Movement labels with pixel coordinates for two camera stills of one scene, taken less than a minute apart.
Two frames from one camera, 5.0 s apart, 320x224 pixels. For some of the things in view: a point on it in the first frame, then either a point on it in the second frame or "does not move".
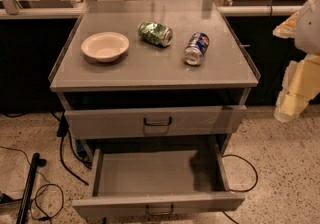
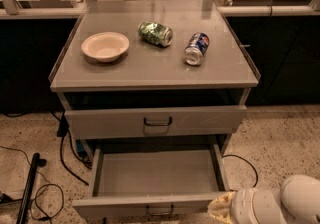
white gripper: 309,29 -> 242,205
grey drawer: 157,179 does not move
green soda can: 155,33 does not move
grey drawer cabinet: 154,76 does not move
